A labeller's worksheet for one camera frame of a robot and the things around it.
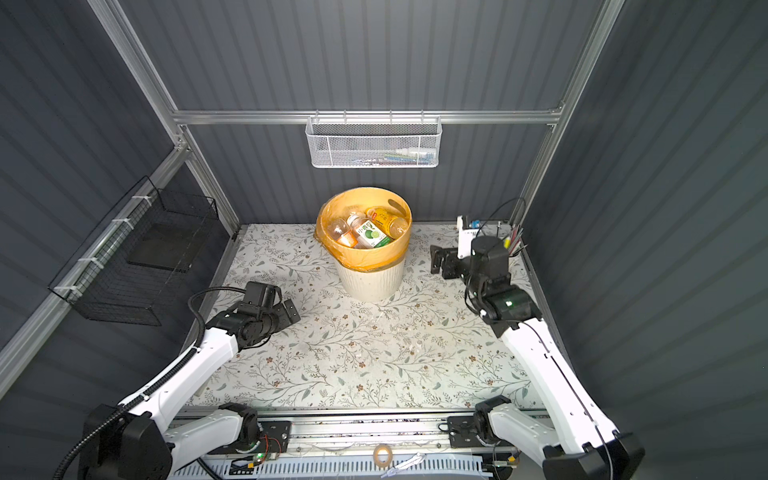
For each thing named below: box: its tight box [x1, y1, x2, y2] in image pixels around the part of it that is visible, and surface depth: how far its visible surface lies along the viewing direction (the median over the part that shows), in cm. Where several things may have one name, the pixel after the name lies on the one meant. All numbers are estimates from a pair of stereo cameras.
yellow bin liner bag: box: [314, 187, 413, 272], surface depth 86 cm
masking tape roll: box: [373, 444, 393, 468], surface depth 72 cm
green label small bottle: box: [346, 213, 393, 248], surface depth 84 cm
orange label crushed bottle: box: [328, 218, 358, 248], surface depth 83 cm
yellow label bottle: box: [365, 206, 409, 239], surface depth 82 cm
